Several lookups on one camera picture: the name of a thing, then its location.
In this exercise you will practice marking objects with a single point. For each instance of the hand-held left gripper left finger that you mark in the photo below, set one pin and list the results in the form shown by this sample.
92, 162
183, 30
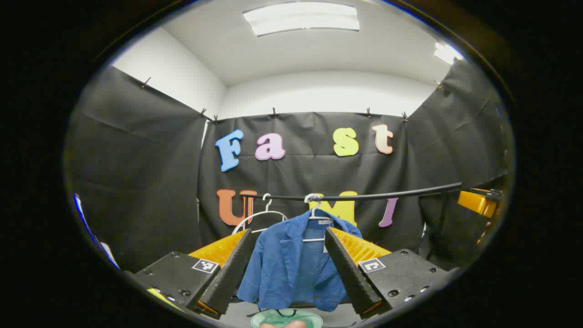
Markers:
230, 273

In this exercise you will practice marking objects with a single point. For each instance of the black backdrop cloth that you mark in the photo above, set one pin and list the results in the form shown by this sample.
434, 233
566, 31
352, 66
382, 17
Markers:
136, 182

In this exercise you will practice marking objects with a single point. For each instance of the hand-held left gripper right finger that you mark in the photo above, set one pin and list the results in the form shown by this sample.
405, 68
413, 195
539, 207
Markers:
350, 273

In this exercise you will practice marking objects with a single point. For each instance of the green laundry hamper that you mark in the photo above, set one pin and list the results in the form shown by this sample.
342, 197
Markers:
273, 318

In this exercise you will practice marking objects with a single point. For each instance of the black rack upright pole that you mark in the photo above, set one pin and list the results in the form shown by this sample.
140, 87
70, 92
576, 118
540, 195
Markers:
441, 223

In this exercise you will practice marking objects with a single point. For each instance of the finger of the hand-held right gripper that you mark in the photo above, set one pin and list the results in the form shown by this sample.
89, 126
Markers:
476, 204

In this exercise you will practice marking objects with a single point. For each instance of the small ceiling light panel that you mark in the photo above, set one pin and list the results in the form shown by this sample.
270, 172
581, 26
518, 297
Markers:
446, 53

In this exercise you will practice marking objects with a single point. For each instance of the row of black cloth clips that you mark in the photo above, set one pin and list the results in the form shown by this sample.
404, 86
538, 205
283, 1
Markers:
274, 112

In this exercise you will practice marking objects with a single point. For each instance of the white hanger with wrapped hook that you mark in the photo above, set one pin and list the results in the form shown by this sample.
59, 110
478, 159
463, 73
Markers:
315, 210

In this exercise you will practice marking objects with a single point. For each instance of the black clothes rail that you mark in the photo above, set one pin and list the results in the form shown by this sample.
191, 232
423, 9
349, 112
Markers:
387, 196

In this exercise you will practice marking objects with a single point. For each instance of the white plastic hanger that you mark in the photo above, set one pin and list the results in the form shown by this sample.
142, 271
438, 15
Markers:
255, 215

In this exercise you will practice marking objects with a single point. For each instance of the large ceiling light panel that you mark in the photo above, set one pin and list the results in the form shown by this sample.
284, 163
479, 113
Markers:
300, 17

